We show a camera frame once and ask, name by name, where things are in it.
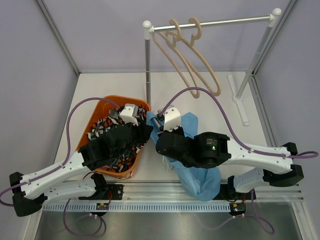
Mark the blue shorts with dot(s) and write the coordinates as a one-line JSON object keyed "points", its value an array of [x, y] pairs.
{"points": [[200, 183]]}

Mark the orange plastic basket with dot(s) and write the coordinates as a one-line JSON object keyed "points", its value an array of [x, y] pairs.
{"points": [[102, 110]]}

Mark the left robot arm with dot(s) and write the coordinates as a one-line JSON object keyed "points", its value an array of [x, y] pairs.
{"points": [[33, 191]]}

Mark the orange camouflage shorts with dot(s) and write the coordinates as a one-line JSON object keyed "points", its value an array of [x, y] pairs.
{"points": [[116, 163]]}

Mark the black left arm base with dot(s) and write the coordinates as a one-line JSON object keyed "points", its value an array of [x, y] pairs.
{"points": [[114, 192]]}

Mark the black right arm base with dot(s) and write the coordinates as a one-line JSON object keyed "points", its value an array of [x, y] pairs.
{"points": [[229, 195]]}

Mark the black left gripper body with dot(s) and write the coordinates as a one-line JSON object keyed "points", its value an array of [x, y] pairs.
{"points": [[138, 135]]}

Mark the white slotted cable duct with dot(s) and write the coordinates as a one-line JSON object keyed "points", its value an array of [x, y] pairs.
{"points": [[149, 207]]}

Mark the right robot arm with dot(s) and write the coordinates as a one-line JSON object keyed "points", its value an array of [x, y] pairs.
{"points": [[209, 150]]}

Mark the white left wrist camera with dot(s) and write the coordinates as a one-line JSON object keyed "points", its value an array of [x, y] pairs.
{"points": [[129, 113]]}

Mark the silver clothes rack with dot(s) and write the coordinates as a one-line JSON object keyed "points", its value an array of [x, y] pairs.
{"points": [[150, 31]]}

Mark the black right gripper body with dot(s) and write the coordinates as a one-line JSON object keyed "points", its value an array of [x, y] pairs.
{"points": [[178, 130]]}

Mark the aluminium front rail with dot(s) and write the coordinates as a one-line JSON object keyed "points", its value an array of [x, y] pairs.
{"points": [[161, 191]]}

